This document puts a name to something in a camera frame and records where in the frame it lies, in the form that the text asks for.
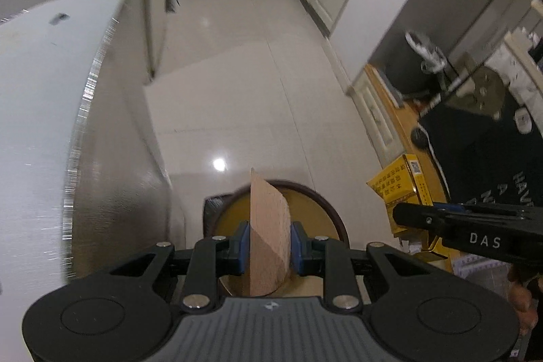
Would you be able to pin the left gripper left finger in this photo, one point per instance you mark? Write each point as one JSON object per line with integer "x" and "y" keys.
{"x": 211, "y": 259}

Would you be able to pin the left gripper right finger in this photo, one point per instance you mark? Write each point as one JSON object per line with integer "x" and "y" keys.
{"x": 333, "y": 262}

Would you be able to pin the tan cardboard piece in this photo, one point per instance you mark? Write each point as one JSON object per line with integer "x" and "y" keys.
{"x": 270, "y": 237}

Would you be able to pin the yellow cardboard box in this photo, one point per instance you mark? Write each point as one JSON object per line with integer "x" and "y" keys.
{"x": 401, "y": 181}

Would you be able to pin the round brown trash bin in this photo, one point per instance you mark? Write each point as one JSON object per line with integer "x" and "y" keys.
{"x": 306, "y": 206}

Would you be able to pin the person's right hand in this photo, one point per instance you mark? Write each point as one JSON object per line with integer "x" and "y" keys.
{"x": 522, "y": 301}

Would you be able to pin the wooden low cabinet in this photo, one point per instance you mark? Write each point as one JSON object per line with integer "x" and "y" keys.
{"x": 389, "y": 128}

